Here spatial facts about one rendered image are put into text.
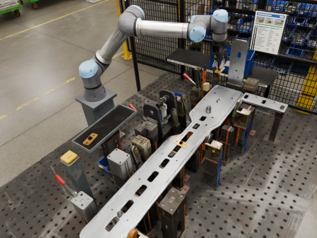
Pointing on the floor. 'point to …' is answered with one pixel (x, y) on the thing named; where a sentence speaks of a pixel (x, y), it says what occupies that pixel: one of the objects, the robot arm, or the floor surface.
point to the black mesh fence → (230, 46)
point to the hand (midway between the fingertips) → (220, 67)
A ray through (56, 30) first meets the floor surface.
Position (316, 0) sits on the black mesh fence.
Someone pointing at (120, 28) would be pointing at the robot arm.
